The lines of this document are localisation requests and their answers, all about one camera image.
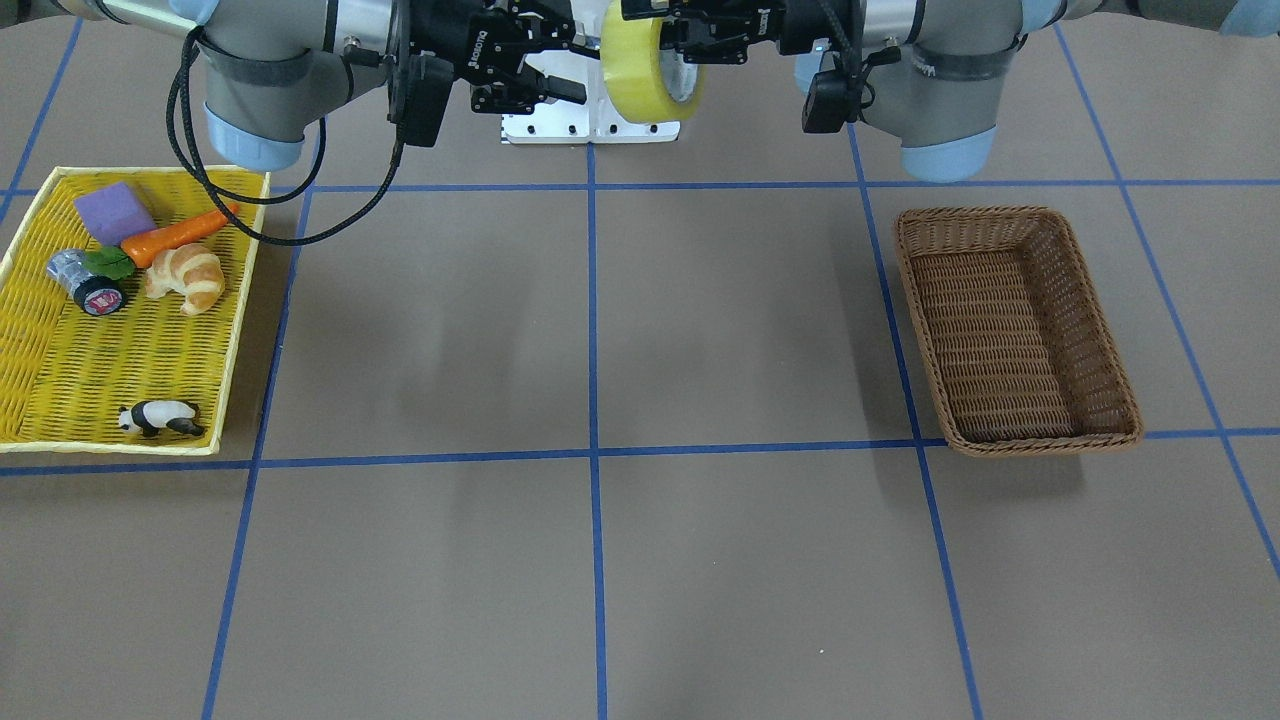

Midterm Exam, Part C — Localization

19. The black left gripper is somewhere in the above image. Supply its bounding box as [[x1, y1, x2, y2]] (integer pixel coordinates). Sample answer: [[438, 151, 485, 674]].
[[620, 0, 831, 65]]

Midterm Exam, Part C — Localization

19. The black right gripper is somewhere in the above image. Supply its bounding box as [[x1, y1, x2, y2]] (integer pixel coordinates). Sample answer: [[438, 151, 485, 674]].
[[410, 1, 588, 113]]

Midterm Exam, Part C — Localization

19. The yellow tape roll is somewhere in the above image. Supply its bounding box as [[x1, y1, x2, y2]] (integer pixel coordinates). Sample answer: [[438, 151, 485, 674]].
[[600, 1, 703, 126]]

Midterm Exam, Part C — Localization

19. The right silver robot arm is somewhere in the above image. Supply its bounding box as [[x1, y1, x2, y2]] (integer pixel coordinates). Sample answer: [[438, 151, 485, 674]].
[[3, 1, 599, 172]]

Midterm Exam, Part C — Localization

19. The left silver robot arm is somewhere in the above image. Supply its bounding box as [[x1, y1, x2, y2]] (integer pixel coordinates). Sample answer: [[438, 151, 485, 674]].
[[600, 1, 1279, 184]]

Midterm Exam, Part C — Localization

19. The brown wicker basket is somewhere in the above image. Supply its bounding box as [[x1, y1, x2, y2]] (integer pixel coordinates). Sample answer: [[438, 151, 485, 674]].
[[893, 206, 1146, 457]]

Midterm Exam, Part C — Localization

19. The yellow woven basket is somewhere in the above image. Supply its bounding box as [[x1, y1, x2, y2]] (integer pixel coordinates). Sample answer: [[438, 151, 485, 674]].
[[1, 167, 259, 457]]

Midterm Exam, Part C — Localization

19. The toy croissant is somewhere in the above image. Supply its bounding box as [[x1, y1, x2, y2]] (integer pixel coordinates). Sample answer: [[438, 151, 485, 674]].
[[142, 243, 225, 316]]

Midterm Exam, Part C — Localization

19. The purple foam cube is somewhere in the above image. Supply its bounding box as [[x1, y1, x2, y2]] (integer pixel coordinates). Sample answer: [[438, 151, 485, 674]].
[[73, 181, 157, 247]]

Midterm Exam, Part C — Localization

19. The orange toy carrot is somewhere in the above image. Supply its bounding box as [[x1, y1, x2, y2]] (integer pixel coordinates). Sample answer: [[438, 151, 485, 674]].
[[83, 209, 229, 281]]

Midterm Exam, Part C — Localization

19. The small dark labelled jar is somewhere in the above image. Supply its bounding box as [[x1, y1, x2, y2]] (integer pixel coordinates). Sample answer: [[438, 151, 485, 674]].
[[45, 249, 127, 316]]

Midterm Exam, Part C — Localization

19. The toy panda figure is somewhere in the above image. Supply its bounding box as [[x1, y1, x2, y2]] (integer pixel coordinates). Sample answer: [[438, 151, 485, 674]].
[[116, 400, 206, 438]]

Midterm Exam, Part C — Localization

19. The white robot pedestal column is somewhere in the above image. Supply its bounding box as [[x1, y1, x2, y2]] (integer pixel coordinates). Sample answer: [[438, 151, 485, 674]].
[[500, 51, 682, 146]]

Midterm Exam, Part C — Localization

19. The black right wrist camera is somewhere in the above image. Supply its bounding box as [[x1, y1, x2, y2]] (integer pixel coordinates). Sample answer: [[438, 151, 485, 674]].
[[388, 53, 456, 149]]

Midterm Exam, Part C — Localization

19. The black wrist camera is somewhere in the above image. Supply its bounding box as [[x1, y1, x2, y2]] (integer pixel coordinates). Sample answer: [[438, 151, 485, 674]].
[[801, 68, 861, 135], [388, 53, 456, 149]]

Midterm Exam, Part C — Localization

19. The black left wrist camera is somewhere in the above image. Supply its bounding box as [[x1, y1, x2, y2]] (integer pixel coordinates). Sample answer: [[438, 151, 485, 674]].
[[801, 68, 861, 135]]

